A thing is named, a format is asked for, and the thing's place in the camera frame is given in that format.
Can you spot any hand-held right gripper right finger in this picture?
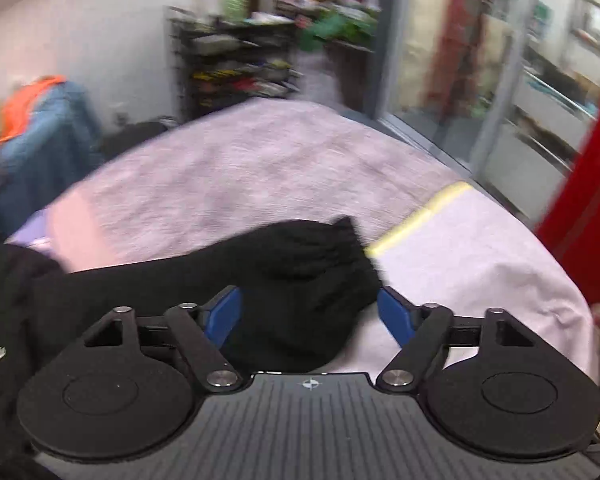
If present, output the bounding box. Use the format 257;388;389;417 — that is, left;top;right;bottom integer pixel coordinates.
376;285;537;395

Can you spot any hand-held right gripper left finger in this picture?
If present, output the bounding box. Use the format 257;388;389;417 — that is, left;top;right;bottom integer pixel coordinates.
82;286;244;395

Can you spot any black hoodie with white print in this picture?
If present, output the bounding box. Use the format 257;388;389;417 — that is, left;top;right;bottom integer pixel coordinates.
0;216;385;480

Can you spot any pink sheet with yellow edge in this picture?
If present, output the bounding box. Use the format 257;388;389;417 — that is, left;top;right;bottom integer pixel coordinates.
330;181;597;376

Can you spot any lilac fuzzy blanket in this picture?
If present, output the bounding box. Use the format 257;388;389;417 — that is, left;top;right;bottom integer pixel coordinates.
5;100;476;266

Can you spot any purple cloth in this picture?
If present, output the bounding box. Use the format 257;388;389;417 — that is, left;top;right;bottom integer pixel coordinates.
7;209;57;256

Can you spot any red cloth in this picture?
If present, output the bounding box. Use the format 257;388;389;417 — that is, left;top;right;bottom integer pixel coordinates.
535;74;600;307

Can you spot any blue blanket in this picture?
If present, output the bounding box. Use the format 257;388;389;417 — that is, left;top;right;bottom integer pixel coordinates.
0;80;106;233

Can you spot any brown wooden cabinet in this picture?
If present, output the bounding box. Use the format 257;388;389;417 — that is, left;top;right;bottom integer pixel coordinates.
325;42;377;117

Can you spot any glass sliding door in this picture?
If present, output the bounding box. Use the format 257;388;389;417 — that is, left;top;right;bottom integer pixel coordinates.
375;0;600;227

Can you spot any orange cloth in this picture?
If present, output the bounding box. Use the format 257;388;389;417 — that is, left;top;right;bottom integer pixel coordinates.
0;76;67;144

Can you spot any green leafy plant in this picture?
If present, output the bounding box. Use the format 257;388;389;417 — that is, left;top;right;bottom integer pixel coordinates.
301;10;378;52

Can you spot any black wire shelf rack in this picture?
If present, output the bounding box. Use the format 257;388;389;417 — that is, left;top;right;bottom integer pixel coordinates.
167;6;302;124

